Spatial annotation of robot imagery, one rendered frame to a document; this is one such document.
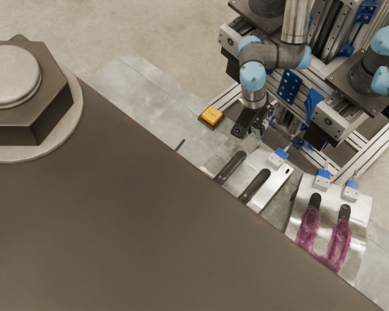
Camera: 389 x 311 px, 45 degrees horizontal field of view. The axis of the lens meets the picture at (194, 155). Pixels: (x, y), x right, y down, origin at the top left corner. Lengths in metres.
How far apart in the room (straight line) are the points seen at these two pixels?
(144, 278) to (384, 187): 2.57
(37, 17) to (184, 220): 3.09
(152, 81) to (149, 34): 1.28
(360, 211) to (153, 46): 1.88
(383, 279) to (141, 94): 1.13
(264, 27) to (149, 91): 0.52
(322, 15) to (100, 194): 1.58
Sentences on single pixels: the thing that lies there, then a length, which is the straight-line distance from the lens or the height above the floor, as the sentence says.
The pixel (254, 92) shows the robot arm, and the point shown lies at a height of 1.23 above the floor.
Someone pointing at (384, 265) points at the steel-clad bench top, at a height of 0.80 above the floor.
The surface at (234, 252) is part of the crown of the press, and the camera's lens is 0.37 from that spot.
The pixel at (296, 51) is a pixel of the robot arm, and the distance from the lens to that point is 1.49.
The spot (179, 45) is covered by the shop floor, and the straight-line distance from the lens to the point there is 3.16.
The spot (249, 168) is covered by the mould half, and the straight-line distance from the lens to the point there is 1.68.
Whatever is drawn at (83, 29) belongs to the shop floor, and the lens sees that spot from 3.29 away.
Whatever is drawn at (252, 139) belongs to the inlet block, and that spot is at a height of 0.95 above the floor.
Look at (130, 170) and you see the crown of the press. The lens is 0.39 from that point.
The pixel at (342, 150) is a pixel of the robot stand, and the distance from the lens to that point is 2.64.
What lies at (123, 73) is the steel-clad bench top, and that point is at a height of 0.80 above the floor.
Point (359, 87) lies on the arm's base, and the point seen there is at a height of 1.06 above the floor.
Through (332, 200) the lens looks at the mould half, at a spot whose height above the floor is 0.85.
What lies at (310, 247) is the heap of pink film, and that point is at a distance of 1.60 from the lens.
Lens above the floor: 2.35
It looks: 61 degrees down
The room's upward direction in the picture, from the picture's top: 7 degrees clockwise
